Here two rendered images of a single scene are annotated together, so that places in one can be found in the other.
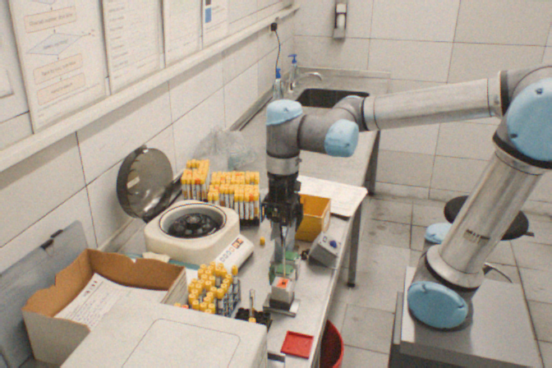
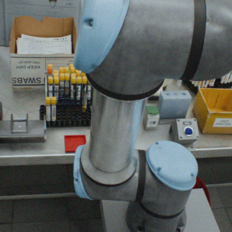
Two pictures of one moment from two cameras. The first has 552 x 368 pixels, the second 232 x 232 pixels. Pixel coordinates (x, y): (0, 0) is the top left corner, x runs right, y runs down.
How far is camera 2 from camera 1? 0.99 m
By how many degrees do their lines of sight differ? 50
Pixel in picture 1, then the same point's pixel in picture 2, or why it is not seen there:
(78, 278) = (60, 29)
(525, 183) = (96, 94)
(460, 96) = not seen: hidden behind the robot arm
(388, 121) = not seen: hidden behind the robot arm
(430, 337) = (114, 215)
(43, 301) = (30, 24)
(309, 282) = (147, 137)
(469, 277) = (90, 165)
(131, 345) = not seen: outside the picture
